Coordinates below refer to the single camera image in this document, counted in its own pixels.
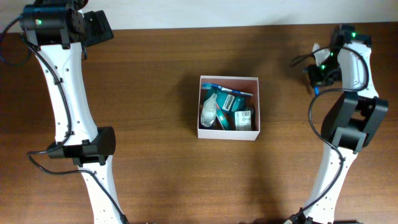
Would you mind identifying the blue disposable razor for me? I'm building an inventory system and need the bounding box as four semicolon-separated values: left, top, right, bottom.
314;86;319;95

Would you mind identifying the green white soap box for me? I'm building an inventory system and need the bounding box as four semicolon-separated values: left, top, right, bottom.
234;111;252;131

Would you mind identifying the teal mouthwash bottle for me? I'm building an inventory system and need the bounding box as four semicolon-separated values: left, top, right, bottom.
203;88;253;116

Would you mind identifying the green toothpaste tube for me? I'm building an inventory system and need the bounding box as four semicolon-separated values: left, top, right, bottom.
216;103;231;131

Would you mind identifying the blue white toothbrush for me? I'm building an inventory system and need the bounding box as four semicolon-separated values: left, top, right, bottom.
201;83;253;96

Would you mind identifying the clear spray bottle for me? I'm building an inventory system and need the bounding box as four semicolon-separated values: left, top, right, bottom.
200;93;217;128

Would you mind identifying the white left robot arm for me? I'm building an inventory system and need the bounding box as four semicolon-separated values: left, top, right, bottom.
19;1;128;223

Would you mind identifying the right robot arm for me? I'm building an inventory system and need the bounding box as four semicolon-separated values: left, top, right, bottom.
286;24;389;223

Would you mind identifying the white cardboard box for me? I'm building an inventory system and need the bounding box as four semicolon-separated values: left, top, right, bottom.
197;75;261;141

